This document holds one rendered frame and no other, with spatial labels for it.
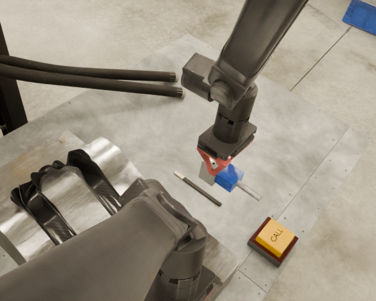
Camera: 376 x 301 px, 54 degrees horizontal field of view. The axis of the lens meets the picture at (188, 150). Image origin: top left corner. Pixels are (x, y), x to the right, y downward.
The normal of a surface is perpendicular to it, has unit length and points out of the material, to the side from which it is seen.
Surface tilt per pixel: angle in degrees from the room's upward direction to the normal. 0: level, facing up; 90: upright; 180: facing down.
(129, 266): 56
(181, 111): 0
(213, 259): 0
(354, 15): 90
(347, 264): 0
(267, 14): 114
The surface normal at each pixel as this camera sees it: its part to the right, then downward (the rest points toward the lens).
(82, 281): 0.65, -0.76
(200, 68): -0.20, -0.44
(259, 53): -0.55, 0.80
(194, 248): 0.11, -0.80
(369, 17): -0.58, 0.57
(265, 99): 0.12, -0.65
